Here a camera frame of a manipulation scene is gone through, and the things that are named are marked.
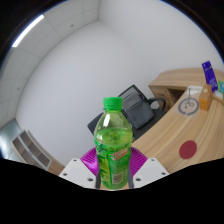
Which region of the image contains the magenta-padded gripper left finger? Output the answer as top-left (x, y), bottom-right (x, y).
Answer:
top-left (58, 147), bottom-right (100, 190)

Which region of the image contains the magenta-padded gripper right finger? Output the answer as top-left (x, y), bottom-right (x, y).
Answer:
top-left (126, 146), bottom-right (169, 190)

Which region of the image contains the green drink bottle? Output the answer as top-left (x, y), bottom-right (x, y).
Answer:
top-left (92, 96), bottom-right (134, 191)

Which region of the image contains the flat round red coaster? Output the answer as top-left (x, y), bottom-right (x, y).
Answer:
top-left (178, 139), bottom-right (198, 160)

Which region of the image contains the grey-backed office chair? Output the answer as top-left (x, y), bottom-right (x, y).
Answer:
top-left (118, 84), bottom-right (167, 130)

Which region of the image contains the white sheet with circle print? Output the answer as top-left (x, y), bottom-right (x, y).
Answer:
top-left (177, 85), bottom-right (204, 117)

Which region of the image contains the orange-brown box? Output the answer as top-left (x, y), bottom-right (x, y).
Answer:
top-left (197, 83), bottom-right (213, 112)

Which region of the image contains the wooden side desk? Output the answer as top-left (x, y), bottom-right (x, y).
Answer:
top-left (147, 67), bottom-right (224, 113)

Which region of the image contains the purple standing card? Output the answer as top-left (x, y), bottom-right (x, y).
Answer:
top-left (201, 60), bottom-right (219, 94)

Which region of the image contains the ceiling light strip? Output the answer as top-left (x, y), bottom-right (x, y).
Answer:
top-left (11, 14), bottom-right (45, 49)

